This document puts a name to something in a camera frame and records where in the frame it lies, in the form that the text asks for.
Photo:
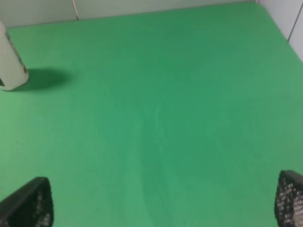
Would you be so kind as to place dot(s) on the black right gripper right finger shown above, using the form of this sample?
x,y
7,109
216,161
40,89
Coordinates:
x,y
288,207

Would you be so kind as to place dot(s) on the green table cloth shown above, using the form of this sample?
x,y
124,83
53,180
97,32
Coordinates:
x,y
180,118

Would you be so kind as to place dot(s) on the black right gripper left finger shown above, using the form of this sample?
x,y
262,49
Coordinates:
x,y
29,206

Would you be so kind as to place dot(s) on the white plastic bottle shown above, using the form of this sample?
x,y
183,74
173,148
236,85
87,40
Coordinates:
x,y
13,72

